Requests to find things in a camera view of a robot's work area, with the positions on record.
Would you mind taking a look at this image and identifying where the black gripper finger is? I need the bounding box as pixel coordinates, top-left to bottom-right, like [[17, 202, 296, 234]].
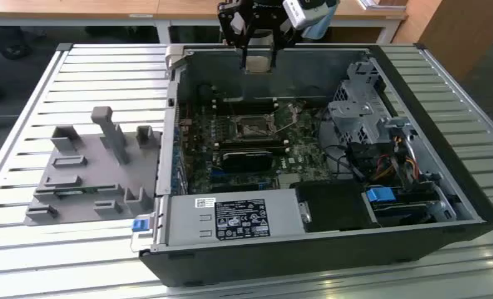
[[216, 1, 256, 71], [267, 17, 304, 70]]

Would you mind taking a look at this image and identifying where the silver topped CPU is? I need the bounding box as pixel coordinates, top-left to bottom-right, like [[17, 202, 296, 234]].
[[245, 55, 272, 75]]

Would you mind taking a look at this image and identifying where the metal socket cover frame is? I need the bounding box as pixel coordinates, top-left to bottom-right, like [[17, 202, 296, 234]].
[[273, 101, 303, 131]]

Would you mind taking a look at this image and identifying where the CPU socket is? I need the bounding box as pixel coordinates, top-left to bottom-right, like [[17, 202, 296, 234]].
[[227, 113, 276, 140]]

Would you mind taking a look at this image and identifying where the silver metal drive cage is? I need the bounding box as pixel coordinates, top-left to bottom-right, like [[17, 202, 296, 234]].
[[327, 60, 396, 146]]

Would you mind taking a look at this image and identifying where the stack of papers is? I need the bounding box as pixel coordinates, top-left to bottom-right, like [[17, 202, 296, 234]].
[[355, 0, 408, 12]]

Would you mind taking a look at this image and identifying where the green motherboard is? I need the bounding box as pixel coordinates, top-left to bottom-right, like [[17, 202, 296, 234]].
[[175, 96, 334, 196]]

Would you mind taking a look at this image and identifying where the silver chipset heatsink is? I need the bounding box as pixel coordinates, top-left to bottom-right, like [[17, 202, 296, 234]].
[[277, 173, 302, 189]]

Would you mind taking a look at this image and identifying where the wooden cabinet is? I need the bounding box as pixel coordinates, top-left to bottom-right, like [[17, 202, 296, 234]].
[[390, 0, 493, 82]]

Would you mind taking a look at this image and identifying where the wooden desk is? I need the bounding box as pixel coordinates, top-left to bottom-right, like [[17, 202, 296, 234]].
[[0, 0, 408, 44]]

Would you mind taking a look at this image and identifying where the black plastic shroud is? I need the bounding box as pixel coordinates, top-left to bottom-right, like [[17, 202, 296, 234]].
[[294, 182, 374, 233]]

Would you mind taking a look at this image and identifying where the blue disk carrier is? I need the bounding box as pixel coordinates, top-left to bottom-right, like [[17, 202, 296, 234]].
[[364, 186, 395, 204]]

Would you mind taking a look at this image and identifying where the grey power supply unit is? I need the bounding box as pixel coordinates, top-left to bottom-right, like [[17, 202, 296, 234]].
[[161, 190, 306, 245]]

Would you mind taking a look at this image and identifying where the grey parts rack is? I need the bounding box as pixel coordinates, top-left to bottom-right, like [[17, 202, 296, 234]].
[[22, 106, 164, 227]]

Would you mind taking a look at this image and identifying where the green RAM stick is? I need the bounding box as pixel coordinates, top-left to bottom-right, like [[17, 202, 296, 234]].
[[36, 185, 118, 195]]

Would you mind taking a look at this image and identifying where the black open PC case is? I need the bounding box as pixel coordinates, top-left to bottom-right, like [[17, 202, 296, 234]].
[[138, 43, 493, 288]]

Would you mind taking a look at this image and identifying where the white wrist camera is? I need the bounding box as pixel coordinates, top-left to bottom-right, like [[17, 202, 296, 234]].
[[281, 0, 328, 29]]

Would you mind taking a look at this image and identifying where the yellow red wire bundle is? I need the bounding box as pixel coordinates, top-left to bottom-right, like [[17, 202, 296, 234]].
[[372, 154, 420, 181]]

